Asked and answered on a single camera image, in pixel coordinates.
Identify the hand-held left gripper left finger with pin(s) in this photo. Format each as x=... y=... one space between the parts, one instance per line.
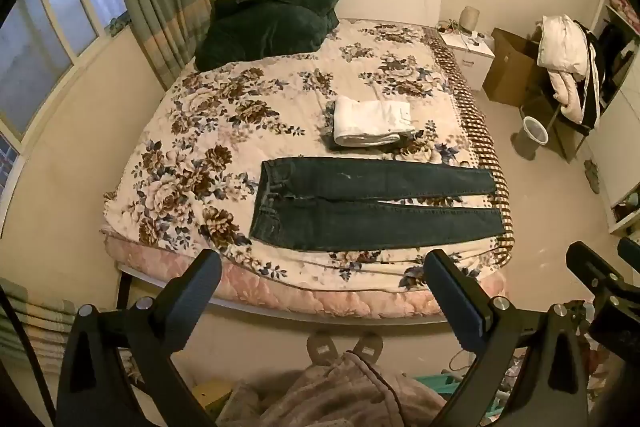
x=200 y=279

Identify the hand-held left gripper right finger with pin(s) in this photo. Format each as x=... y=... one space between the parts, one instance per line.
x=447 y=289

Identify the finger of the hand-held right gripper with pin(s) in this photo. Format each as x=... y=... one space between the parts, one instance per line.
x=631 y=248
x=592 y=269

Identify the dark blue jeans pants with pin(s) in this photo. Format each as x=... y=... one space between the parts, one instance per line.
x=375 y=219

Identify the white folded pants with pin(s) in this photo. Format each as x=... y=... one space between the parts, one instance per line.
x=370 y=119

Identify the colourful floor clutter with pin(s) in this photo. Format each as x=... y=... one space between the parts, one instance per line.
x=605 y=367

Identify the green slippers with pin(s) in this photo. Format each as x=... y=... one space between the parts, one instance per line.
x=592 y=177

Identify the teal plastic item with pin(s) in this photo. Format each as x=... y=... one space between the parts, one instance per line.
x=440 y=384

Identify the grey slipper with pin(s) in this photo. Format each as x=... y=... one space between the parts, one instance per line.
x=367 y=346
x=321 y=348

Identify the pink quilted mattress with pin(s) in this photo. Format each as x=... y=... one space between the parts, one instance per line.
x=300 y=297

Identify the white wardrobe shelf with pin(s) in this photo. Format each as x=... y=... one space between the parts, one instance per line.
x=622 y=122

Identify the dark chair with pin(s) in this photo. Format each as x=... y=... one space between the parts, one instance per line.
x=555 y=127

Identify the grey trash bin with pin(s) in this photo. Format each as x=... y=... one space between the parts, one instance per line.
x=532 y=137

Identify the pink fleece robe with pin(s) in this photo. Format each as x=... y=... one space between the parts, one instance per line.
x=340 y=392

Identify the bed with floral blanket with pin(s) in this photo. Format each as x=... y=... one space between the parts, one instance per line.
x=225 y=132

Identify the striped folded cloth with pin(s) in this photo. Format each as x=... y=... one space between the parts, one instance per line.
x=35 y=322

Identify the brown cardboard box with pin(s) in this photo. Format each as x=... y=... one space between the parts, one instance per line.
x=510 y=67

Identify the white nightstand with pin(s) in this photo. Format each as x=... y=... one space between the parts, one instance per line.
x=472 y=57

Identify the dark green pillows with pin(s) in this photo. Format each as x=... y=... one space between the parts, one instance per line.
x=260 y=32

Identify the beige table lamp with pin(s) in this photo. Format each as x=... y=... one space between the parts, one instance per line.
x=470 y=18

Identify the window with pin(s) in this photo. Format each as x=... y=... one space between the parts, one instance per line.
x=45 y=37

